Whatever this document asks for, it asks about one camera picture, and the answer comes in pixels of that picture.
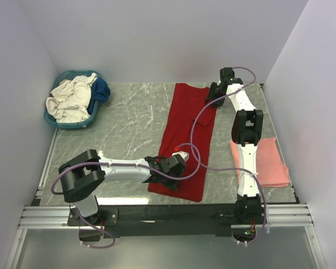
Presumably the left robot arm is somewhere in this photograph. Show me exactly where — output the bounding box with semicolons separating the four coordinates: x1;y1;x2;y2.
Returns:
58;150;189;225

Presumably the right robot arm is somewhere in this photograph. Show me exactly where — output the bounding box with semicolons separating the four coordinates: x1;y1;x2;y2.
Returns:
206;67;264;224

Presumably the black base beam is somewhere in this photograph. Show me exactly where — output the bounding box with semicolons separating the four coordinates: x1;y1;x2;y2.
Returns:
67;202;266;238

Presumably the folded pink t shirt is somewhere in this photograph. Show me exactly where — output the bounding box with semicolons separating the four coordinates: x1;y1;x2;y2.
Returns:
230;137;291;189

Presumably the blue t shirt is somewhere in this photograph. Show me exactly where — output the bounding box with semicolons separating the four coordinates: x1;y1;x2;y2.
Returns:
87;77;111;115

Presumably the cream white t shirt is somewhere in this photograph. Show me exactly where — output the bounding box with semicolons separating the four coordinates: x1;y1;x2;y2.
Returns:
46;72;98;123

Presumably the teal laundry basket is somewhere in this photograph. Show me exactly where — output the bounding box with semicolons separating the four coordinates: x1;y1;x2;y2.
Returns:
44;70;102;129

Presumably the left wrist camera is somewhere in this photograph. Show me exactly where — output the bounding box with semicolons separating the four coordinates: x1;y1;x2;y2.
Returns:
172;146;189;161

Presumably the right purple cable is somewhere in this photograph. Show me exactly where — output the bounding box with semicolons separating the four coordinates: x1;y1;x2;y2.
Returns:
189;66;268;247

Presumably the aluminium rail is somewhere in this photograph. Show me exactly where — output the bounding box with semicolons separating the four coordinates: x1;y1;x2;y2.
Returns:
18;179;316;230

